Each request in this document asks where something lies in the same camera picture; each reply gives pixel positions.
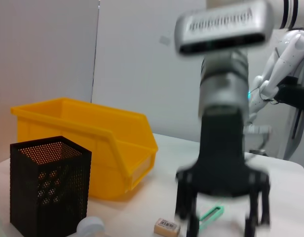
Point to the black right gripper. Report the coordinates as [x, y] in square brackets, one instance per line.
[222, 153]

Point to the beige eraser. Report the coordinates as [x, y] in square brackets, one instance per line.
[166, 225]

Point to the clear green-label water bottle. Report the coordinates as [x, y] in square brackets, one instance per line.
[91, 225]

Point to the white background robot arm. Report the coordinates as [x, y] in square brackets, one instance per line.
[287, 56]

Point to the black mesh pen holder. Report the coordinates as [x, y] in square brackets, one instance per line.
[55, 197]

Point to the black background box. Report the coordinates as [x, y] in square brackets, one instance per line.
[295, 93]

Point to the yellow plastic bin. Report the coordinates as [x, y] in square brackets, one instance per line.
[80, 128]

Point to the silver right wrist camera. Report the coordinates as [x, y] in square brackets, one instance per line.
[223, 27]

